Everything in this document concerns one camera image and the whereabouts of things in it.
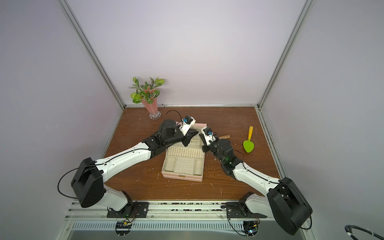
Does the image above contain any aluminium front rail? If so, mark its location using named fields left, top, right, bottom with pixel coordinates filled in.
left=64, top=200, right=301, bottom=222

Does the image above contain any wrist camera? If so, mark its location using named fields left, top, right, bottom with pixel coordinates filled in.
left=179, top=116, right=196, bottom=136
left=199, top=127, right=219, bottom=146

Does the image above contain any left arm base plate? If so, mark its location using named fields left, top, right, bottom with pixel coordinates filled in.
left=107, top=201, right=149, bottom=219

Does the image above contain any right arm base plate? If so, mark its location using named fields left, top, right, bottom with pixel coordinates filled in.
left=221, top=202, right=256, bottom=219

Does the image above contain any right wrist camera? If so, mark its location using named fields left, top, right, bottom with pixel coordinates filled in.
left=199, top=127, right=219, bottom=146

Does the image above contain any green shovel yellow handle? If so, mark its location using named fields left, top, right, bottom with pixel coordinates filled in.
left=243, top=126, right=255, bottom=153

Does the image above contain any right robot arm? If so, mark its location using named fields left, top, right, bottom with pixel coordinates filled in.
left=202, top=139, right=313, bottom=235

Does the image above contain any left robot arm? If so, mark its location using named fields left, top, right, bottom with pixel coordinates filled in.
left=71, top=116, right=198, bottom=211

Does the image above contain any potted plant pink vase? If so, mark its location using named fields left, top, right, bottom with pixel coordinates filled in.
left=130, top=77, right=165, bottom=120

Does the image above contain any black cable loop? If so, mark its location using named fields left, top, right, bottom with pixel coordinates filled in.
left=344, top=224, right=384, bottom=240

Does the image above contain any pink jewelry box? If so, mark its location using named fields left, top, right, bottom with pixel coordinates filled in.
left=162, top=135, right=205, bottom=182

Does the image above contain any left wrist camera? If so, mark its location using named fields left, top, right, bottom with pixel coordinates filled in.
left=179, top=116, right=196, bottom=136

